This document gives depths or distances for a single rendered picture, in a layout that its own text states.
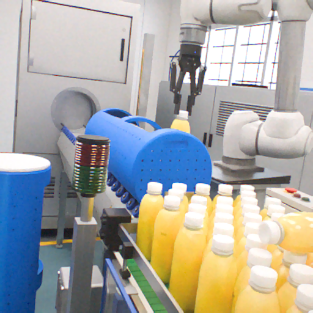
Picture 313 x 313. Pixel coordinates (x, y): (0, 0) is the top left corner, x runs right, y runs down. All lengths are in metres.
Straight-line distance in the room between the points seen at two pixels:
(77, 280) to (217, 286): 0.26
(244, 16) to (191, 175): 0.52
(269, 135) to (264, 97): 1.37
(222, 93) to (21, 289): 2.50
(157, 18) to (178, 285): 6.42
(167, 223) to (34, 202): 0.67
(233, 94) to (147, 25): 3.79
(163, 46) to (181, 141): 5.89
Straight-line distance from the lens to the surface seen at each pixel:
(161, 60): 7.11
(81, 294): 0.82
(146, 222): 1.08
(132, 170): 1.25
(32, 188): 1.48
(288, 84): 1.81
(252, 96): 3.27
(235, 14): 1.31
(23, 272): 1.58
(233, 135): 1.88
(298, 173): 2.90
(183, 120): 1.38
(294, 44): 1.81
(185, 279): 0.88
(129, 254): 1.00
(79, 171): 0.73
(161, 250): 0.98
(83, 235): 0.77
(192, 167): 1.32
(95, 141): 0.71
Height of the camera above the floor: 1.36
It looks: 9 degrees down
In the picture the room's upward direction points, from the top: 7 degrees clockwise
